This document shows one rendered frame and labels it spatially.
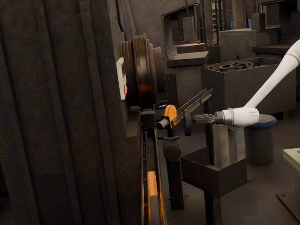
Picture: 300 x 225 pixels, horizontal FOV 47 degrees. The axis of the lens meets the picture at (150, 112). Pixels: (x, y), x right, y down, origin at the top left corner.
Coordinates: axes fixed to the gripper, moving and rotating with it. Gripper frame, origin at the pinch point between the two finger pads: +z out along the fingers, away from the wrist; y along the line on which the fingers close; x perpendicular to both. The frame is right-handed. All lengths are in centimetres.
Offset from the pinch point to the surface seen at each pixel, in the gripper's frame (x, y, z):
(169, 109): -9, 60, 6
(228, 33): 25, 443, -133
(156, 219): -14, -78, 22
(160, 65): 31.5, 7.3, 13.2
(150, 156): -20.9, -1.3, 22.7
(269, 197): -81, 49, -68
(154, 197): -10, -70, 22
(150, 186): -11, -59, 23
